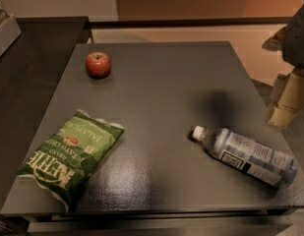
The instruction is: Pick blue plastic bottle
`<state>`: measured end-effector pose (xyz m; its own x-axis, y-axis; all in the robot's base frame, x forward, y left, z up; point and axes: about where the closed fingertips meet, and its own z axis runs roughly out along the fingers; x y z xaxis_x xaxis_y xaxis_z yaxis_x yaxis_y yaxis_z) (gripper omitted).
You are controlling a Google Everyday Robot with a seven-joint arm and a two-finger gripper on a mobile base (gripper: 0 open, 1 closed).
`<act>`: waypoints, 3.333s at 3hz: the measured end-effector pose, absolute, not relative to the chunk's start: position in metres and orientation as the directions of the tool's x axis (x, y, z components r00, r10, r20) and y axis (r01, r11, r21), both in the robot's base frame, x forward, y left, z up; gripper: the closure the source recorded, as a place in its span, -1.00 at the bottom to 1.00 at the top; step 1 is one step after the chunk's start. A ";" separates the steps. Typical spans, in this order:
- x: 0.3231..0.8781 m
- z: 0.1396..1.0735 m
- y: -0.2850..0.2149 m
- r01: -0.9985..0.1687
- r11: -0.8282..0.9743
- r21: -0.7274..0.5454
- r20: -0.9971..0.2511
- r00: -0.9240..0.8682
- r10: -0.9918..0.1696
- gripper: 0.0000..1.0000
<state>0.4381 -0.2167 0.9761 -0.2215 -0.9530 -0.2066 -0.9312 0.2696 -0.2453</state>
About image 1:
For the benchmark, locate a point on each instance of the red apple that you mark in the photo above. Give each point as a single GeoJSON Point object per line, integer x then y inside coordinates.
{"type": "Point", "coordinates": [98, 65]}

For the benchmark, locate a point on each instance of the blue plastic water bottle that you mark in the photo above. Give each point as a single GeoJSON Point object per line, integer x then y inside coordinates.
{"type": "Point", "coordinates": [271, 166]}

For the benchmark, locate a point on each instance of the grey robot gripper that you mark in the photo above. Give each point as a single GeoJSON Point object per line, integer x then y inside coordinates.
{"type": "Point", "coordinates": [297, 41]}

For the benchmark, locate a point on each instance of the grey box on counter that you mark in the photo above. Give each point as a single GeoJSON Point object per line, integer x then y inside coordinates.
{"type": "Point", "coordinates": [9, 32]}

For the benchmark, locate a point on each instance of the green kettle chips bag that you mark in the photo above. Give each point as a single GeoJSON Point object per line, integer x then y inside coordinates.
{"type": "Point", "coordinates": [68, 158]}

